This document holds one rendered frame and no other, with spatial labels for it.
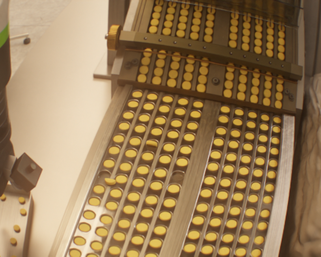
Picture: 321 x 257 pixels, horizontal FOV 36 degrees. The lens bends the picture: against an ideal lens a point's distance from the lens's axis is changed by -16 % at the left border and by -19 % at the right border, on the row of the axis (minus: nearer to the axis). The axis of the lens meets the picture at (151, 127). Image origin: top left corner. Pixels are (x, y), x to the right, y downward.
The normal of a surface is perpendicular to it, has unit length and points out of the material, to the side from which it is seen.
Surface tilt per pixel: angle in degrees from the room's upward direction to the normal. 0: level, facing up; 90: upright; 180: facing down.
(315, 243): 34
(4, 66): 90
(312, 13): 90
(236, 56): 38
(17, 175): 90
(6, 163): 0
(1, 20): 94
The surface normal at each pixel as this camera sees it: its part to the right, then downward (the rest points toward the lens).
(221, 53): -0.12, -0.21
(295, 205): -0.79, -0.55
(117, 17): -0.23, 0.63
